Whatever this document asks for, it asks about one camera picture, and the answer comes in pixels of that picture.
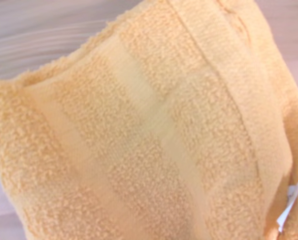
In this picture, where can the yellow terry towel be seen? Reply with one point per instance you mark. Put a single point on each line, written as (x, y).
(148, 125)

